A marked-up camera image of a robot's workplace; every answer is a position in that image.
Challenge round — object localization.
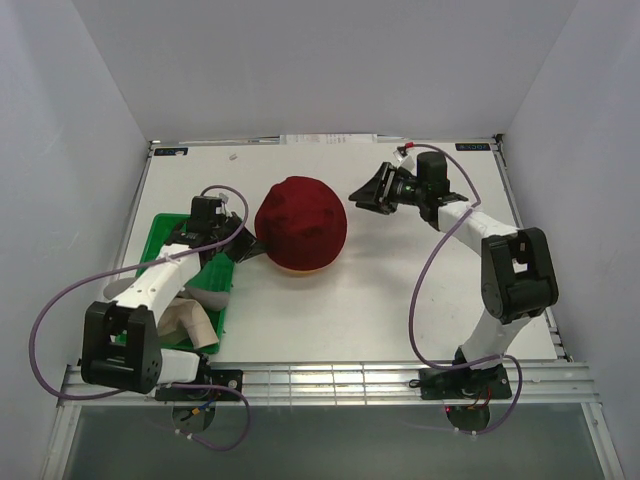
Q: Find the yellow bucket hat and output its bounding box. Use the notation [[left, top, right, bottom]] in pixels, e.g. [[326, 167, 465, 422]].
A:
[[278, 267, 325, 278]]

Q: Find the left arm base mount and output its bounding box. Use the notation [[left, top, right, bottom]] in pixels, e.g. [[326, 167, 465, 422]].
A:
[[154, 369, 244, 404]]

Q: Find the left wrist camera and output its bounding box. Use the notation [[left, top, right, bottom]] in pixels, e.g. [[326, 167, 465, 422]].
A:
[[214, 194, 234, 217]]

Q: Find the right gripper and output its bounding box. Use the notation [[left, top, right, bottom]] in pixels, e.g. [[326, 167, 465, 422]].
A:
[[347, 163, 425, 217]]

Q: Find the grey bucket hat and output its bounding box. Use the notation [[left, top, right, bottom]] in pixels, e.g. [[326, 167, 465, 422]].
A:
[[102, 277, 230, 311]]

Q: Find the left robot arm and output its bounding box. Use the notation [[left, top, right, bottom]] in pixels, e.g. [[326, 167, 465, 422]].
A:
[[81, 195, 263, 400]]

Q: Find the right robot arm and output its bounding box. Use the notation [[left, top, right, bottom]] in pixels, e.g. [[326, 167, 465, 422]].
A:
[[349, 143, 559, 399]]

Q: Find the aluminium table rail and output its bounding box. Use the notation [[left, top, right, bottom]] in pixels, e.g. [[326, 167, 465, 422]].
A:
[[57, 362, 601, 409]]

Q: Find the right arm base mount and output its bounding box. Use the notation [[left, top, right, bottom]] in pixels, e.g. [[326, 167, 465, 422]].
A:
[[409, 365, 512, 400]]

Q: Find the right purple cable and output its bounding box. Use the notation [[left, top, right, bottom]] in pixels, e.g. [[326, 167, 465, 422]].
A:
[[404, 142, 524, 437]]

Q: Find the beige bucket hat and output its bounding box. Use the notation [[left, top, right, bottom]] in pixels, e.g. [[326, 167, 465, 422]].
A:
[[157, 298, 219, 349]]

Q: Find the dark red bucket hat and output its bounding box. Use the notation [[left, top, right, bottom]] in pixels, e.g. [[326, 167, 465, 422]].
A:
[[254, 176, 348, 272]]

